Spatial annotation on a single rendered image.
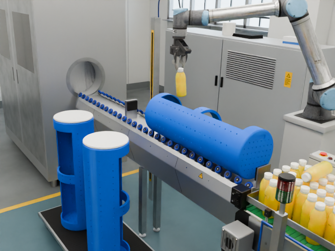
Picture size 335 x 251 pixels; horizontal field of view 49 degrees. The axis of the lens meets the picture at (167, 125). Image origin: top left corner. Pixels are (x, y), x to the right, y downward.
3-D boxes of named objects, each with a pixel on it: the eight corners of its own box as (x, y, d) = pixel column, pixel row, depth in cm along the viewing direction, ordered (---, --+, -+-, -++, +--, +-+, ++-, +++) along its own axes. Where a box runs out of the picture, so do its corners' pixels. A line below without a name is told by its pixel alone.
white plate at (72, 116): (68, 108, 283) (68, 109, 283) (45, 118, 258) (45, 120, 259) (99, 112, 274) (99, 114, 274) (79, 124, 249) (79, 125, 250)
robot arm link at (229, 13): (296, -4, 237) (191, 8, 244) (301, -5, 225) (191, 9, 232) (296, 14, 241) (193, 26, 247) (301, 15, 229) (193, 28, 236)
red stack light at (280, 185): (283, 182, 143) (284, 173, 142) (297, 188, 138) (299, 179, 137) (272, 186, 139) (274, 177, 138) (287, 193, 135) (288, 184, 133)
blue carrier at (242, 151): (174, 129, 274) (179, 91, 266) (268, 175, 208) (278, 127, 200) (142, 133, 257) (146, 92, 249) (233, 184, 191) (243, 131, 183)
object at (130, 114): (135, 116, 302) (135, 98, 297) (138, 118, 299) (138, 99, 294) (124, 118, 296) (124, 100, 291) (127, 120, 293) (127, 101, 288)
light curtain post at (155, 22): (153, 196, 364) (156, 17, 306) (156, 198, 359) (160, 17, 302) (148, 197, 360) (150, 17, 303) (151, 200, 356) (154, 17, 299)
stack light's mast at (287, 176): (279, 206, 147) (285, 170, 141) (293, 214, 142) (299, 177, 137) (269, 211, 143) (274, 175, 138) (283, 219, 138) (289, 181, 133)
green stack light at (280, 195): (281, 193, 145) (283, 182, 143) (295, 200, 140) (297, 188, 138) (271, 197, 141) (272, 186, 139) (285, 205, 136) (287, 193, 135)
